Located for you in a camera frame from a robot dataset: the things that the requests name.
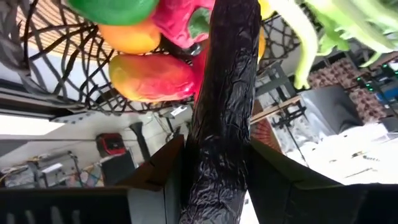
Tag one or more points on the red bell pepper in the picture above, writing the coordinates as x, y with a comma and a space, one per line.
177, 21

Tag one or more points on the green celery bunch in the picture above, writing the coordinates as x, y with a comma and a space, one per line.
342, 18

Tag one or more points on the round wooden board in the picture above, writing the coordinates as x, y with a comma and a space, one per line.
46, 14

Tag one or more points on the red and yellow mango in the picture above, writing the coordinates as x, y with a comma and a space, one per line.
152, 77

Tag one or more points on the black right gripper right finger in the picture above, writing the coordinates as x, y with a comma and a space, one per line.
295, 199

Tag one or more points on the red box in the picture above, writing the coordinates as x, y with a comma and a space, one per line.
110, 144

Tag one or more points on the floral patterned panel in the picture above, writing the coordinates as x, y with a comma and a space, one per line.
367, 105

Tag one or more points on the dark purple eggplant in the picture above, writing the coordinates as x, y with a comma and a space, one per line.
224, 109

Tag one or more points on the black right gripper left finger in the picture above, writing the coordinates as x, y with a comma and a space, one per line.
161, 168

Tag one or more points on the grey cloth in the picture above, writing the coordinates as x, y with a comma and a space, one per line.
332, 109

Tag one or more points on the black aluminium table frame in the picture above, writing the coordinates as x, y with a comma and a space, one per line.
287, 116

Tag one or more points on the round green lime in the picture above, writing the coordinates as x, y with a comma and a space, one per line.
115, 11

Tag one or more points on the small orange fruit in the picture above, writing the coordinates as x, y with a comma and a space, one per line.
130, 39

